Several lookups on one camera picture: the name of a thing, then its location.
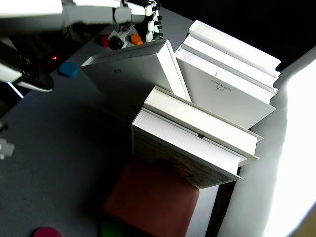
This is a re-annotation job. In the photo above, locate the white box with letter K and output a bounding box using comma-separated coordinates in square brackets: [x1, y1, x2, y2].
[80, 39, 192, 119]

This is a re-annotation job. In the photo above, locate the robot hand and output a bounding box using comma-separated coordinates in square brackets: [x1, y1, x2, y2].
[113, 0, 164, 43]
[0, 122, 15, 160]

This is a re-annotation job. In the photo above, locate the pink round disc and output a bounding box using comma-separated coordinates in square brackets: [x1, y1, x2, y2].
[33, 226, 62, 237]

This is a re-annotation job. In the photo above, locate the reddish brown box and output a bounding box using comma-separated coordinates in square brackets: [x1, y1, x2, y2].
[102, 157, 201, 237]

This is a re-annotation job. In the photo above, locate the black toy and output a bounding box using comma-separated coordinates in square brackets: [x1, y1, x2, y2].
[108, 36, 124, 50]

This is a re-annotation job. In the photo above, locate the white box with Chinese characters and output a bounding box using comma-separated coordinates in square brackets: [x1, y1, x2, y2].
[174, 34, 277, 129]

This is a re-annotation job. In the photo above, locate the grey table cloth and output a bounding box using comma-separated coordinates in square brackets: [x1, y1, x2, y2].
[0, 6, 220, 237]

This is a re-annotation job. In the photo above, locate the white box with building icon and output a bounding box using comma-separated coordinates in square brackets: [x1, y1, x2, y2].
[142, 85, 265, 161]

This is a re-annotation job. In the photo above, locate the red toy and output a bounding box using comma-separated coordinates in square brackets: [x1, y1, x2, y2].
[98, 34, 111, 48]

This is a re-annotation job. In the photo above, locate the green block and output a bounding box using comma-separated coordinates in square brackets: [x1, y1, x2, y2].
[99, 219, 124, 237]

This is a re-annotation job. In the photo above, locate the blue round disc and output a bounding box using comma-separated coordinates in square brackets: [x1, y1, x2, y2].
[58, 61, 80, 78]

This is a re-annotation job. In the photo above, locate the white box with photo print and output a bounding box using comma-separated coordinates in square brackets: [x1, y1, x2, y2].
[131, 108, 243, 190]

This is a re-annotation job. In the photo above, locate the orange toy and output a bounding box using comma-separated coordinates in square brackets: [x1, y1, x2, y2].
[130, 33, 144, 46]

